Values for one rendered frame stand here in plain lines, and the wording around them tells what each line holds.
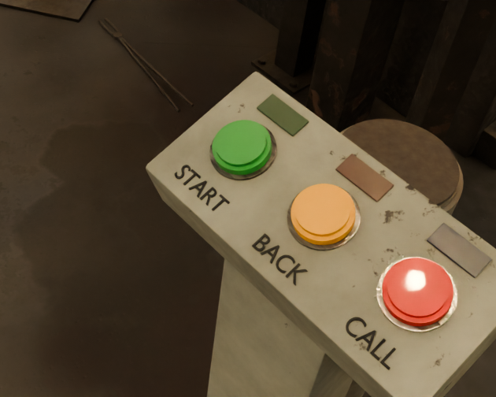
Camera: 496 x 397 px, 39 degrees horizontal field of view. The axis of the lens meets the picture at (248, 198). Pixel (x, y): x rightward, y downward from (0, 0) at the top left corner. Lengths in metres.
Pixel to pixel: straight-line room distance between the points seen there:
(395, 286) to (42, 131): 1.04
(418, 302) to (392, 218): 0.06
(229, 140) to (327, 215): 0.09
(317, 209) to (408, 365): 0.11
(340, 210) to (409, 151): 0.20
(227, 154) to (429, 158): 0.22
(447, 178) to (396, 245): 0.19
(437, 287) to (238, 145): 0.16
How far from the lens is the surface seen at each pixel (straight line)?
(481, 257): 0.44
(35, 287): 1.14
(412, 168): 0.61
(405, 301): 0.41
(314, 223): 0.43
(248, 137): 0.47
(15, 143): 1.36
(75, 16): 1.65
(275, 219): 0.45
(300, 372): 0.50
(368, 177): 0.46
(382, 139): 0.63
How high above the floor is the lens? 0.93
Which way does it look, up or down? 48 degrees down
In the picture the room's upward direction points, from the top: 9 degrees clockwise
